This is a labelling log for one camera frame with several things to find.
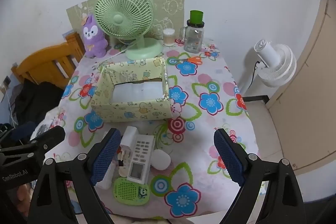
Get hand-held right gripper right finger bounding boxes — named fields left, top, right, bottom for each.
left=213, top=128, right=306, bottom=224

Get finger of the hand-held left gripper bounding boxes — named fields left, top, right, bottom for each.
left=0, top=126, right=66, bottom=161

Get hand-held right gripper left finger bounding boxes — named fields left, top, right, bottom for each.
left=28, top=128, right=122, bottom=224

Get white charger plug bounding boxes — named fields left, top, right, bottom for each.
left=120, top=126, right=139, bottom=159

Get white remote control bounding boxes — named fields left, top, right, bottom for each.
left=127, top=135, right=155, bottom=184

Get green panda speaker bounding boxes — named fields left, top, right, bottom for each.
left=113, top=177, right=150, bottom=206

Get cartoon printed storage box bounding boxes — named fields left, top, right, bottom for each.
left=91, top=57, right=173, bottom=123

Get person's left hand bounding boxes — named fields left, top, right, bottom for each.
left=9, top=183, right=33, bottom=215

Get white tower printed bag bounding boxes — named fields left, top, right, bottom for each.
left=30, top=109, right=66, bottom=140

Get small red white object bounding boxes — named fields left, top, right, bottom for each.
left=117, top=145, right=130, bottom=167

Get small white bottle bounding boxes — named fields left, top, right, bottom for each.
left=98, top=161, right=117, bottom=190

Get black bag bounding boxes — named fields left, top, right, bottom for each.
left=14, top=81, right=63, bottom=130

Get floral tablecloth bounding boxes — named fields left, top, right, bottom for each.
left=54, top=38, right=260, bottom=220

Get small white round container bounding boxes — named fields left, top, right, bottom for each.
left=152, top=150, right=171, bottom=170

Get wooden chair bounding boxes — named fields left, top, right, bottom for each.
left=11, top=32, right=85, bottom=90

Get purple plush toy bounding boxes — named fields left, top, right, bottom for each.
left=82, top=13, right=109, bottom=59

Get white standing fan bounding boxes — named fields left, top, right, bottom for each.
left=240, top=40, right=297, bottom=98

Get beige cabinet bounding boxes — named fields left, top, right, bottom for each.
left=268, top=0, right=336, bottom=174

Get glass mug jar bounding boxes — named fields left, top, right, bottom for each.
left=180, top=20, right=205, bottom=53

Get clear cotton swab jar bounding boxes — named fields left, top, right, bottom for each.
left=163, top=29, right=176, bottom=47

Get green desk fan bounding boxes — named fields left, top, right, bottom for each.
left=94, top=0, right=164, bottom=60

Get green plastic cup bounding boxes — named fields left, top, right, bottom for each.
left=190, top=10, right=204, bottom=24

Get green cartoon printed board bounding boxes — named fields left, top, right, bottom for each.
left=66, top=0, right=186, bottom=42

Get thin white cable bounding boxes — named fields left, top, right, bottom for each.
left=7, top=97, right=17, bottom=126

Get black fan cable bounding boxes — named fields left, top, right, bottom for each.
left=248, top=61, right=260, bottom=93

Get white fan power cable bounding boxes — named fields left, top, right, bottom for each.
left=92, top=45, right=133, bottom=72

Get orange handled scissors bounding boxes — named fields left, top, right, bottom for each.
left=178, top=56, right=203, bottom=65

